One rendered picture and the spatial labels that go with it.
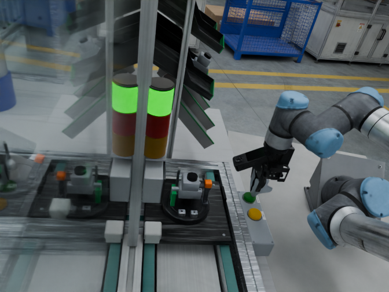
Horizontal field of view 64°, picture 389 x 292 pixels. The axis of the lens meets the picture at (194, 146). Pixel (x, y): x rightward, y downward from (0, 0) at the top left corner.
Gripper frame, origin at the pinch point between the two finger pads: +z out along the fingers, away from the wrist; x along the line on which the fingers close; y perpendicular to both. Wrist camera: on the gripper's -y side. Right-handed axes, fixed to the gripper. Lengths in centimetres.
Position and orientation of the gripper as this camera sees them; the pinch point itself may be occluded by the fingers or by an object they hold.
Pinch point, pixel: (251, 193)
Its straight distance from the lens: 102.1
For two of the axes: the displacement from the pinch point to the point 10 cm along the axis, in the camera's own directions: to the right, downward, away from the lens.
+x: -0.9, -6.0, 8.0
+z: -1.6, 8.0, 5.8
